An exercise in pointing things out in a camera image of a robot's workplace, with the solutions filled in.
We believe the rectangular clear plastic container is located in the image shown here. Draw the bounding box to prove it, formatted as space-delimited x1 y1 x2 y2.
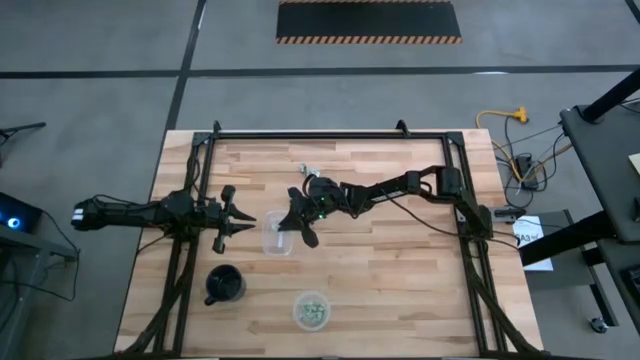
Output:
261 209 296 258

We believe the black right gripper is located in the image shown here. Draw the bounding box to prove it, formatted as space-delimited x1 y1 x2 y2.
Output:
277 175 347 250

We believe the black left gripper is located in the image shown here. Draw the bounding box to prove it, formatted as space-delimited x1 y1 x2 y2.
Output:
202 184 258 255

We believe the yellow extension cord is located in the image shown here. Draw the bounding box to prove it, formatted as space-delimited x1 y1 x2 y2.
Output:
474 105 530 182

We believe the black side table base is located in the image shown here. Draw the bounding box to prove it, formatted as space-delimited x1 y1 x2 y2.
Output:
519 209 621 329

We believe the black metal table frame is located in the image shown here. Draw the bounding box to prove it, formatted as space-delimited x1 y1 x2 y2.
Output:
113 119 546 360

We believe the black pole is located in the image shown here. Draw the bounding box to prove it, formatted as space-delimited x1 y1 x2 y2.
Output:
579 67 640 124

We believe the black mug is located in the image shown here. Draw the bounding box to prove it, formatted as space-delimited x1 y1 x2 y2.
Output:
203 263 247 307

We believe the black hazard-striped floor mat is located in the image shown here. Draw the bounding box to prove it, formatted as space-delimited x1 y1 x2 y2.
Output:
275 0 462 45

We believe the round clear plastic container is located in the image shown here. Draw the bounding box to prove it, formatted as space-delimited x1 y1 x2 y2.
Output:
291 290 332 332

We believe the computer with blue light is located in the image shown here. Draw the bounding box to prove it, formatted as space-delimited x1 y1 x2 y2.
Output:
0 192 44 235

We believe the black tripod leg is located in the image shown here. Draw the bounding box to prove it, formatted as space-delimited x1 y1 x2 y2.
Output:
0 122 47 141

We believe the black side table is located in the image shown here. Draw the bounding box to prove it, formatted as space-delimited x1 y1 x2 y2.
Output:
558 102 640 244

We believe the grey equipment stand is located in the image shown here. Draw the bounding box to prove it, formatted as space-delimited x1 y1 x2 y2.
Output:
0 225 81 360

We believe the white paper sheet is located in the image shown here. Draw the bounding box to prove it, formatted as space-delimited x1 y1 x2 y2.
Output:
512 214 555 272

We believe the black power strip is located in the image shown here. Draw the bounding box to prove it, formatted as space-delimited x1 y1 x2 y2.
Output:
514 153 540 191

